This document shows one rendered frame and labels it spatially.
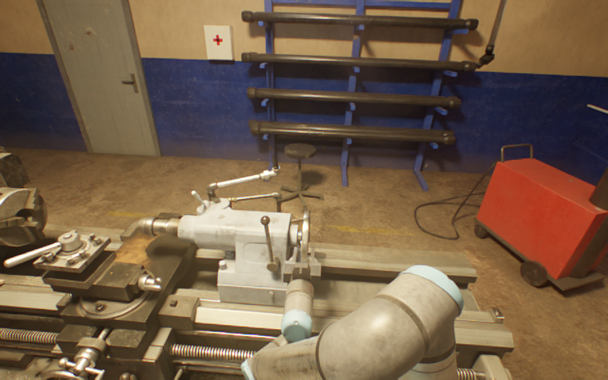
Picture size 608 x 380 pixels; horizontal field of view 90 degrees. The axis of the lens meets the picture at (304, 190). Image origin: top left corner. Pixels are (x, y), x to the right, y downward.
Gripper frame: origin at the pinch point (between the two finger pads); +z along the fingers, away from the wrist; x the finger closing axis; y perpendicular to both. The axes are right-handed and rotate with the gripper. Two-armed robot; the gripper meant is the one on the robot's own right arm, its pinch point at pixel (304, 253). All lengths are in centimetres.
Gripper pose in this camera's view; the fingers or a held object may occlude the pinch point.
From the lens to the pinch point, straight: 120.7
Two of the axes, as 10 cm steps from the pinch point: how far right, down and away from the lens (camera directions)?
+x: 10.0, 0.6, -0.5
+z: 0.7, -5.0, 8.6
